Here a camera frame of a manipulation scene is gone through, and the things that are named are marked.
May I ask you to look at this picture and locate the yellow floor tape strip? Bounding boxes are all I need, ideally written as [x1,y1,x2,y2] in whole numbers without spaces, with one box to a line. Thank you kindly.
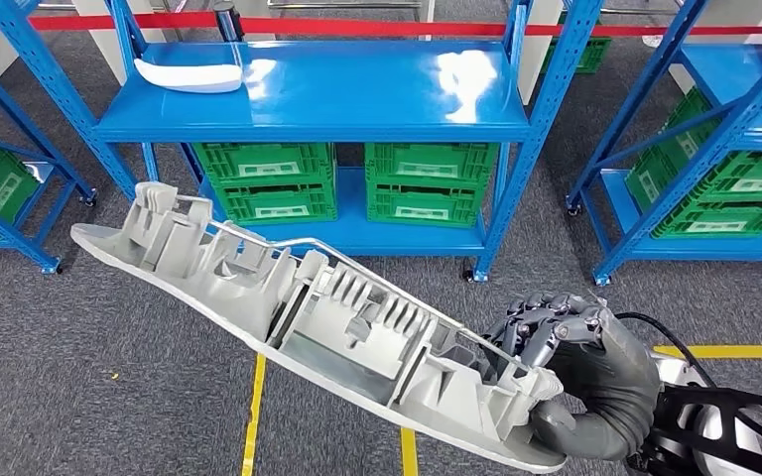
[653,344,762,361]
[399,426,420,476]
[241,353,269,476]

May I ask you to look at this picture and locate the blue metal shelf rack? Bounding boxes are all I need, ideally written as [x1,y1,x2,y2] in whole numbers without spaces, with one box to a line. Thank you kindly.
[0,39,99,276]
[565,0,762,288]
[0,0,606,285]

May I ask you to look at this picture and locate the black barrier post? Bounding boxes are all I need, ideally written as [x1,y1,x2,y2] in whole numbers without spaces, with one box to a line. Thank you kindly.
[212,0,245,42]

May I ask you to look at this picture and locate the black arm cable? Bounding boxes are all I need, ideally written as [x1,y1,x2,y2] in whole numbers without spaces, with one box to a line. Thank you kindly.
[614,310,717,389]

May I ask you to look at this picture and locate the red barrier tape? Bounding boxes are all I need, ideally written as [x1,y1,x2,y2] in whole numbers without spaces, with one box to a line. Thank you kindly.
[0,11,762,39]

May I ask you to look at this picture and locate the white plastic part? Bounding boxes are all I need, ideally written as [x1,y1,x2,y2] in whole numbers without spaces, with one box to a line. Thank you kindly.
[133,58,244,94]

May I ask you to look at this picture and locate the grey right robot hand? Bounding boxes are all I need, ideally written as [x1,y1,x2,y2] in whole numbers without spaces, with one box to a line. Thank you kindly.
[482,291,664,461]

